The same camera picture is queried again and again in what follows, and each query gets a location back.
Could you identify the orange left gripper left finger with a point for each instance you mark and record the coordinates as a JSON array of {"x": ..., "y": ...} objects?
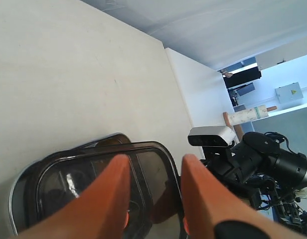
[{"x": 99, "y": 213}]

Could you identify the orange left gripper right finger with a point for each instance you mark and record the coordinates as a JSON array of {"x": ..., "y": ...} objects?
[{"x": 213, "y": 212}]

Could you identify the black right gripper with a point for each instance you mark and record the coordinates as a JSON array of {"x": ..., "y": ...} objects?
[{"x": 232, "y": 165}]

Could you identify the stainless steel lunch box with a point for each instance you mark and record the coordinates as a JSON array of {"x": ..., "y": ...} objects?
[{"x": 24, "y": 186}]

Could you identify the dark transparent box lid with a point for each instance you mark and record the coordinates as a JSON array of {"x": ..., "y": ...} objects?
[{"x": 98, "y": 179}]

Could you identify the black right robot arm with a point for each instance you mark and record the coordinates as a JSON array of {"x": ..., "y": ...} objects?
[{"x": 287, "y": 168}]

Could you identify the background robot arms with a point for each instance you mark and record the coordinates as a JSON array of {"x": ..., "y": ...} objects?
[{"x": 282, "y": 202}]

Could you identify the white side table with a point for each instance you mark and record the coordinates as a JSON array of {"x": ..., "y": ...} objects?
[{"x": 193, "y": 95}]

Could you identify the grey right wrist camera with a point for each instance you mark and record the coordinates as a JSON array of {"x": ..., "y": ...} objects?
[{"x": 211, "y": 136}]

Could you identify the white electrical wall box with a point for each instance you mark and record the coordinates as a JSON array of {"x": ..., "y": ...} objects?
[{"x": 289, "y": 93}]

